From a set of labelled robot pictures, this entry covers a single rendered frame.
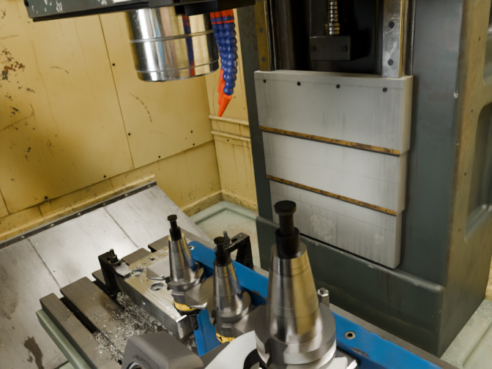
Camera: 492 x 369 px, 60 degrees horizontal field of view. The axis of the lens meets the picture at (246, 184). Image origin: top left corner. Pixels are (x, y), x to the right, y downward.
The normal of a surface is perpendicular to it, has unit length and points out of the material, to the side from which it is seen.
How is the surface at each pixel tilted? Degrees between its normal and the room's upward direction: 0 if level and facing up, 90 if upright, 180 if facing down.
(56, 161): 90
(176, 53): 90
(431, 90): 90
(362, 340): 0
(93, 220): 24
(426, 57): 90
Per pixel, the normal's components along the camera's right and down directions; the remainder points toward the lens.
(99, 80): 0.69, 0.22
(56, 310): -0.11, -0.91
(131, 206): 0.18, -0.74
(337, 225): -0.71, 0.36
